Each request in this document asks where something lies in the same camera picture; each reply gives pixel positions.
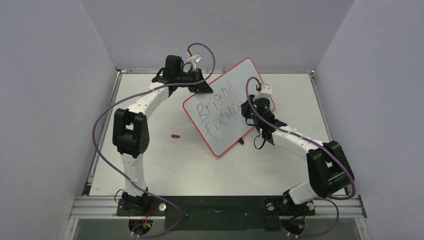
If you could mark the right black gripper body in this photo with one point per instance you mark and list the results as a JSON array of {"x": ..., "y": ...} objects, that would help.
[{"x": 253, "y": 115}]

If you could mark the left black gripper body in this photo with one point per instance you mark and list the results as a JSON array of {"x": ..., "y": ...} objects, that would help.
[{"x": 195, "y": 76}]

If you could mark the pink-framed whiteboard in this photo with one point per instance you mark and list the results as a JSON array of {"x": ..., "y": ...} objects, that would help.
[{"x": 217, "y": 116}]

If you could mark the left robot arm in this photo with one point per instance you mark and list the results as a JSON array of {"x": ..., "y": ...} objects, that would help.
[{"x": 130, "y": 132}]

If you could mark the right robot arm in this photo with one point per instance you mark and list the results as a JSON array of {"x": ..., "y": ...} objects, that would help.
[{"x": 328, "y": 168}]

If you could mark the black whiteboard clip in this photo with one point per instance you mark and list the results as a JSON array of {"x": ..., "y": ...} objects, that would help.
[{"x": 241, "y": 141}]

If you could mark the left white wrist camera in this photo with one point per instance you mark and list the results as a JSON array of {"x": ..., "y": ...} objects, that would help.
[{"x": 194, "y": 59}]

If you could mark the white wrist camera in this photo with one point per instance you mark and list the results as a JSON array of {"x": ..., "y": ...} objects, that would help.
[
  {"x": 194, "y": 59},
  {"x": 264, "y": 91}
]

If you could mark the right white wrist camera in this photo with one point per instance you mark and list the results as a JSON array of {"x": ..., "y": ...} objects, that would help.
[{"x": 264, "y": 91}]

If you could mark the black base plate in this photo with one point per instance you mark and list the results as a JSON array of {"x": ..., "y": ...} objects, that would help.
[{"x": 218, "y": 213}]

